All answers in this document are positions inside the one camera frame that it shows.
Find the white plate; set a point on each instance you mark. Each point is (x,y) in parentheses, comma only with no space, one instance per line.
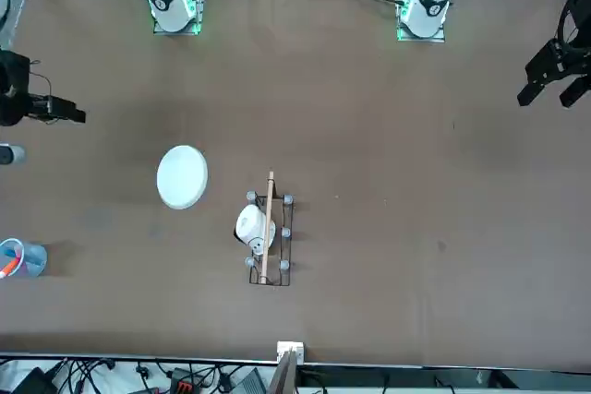
(182,177)

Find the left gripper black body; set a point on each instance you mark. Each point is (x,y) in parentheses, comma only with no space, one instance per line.
(582,20)

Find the white bracket block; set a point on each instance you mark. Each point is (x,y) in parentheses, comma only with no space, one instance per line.
(291,350)

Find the grey power adapter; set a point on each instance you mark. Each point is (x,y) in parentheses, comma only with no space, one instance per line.
(251,382)

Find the white mug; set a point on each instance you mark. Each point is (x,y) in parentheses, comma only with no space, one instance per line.
(251,225)

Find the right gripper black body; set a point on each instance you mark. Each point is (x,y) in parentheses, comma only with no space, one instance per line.
(14,89)

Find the orange marker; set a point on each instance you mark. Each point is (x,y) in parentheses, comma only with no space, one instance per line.
(9,268)

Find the light blue pen cup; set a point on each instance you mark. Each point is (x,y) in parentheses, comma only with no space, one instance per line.
(32,258)

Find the blue marker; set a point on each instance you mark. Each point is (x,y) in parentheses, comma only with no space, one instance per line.
(9,252)

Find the black power adapter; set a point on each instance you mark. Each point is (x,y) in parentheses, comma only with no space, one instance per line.
(34,380)

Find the orange black connector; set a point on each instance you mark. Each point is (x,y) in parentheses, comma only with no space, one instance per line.
(181,381)

